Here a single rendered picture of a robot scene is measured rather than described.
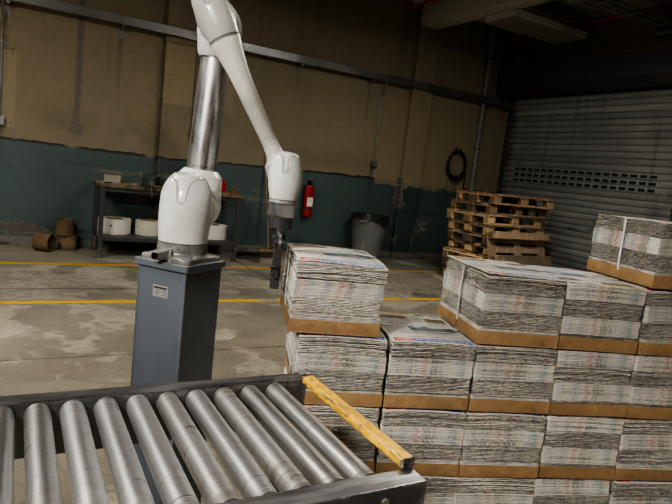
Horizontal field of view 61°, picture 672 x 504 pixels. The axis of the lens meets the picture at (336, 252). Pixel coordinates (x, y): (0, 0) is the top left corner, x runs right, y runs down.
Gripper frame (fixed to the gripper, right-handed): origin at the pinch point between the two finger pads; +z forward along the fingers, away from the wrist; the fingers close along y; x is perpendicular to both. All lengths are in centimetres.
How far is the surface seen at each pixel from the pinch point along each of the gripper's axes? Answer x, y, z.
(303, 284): -7.4, -18.9, -2.4
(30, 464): 44, -93, 17
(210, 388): 16, -57, 16
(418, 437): -50, -19, 45
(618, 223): -125, 5, -30
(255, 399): 6, -62, 17
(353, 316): -24.1, -18.3, 6.5
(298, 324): -7.2, -19.3, 10.0
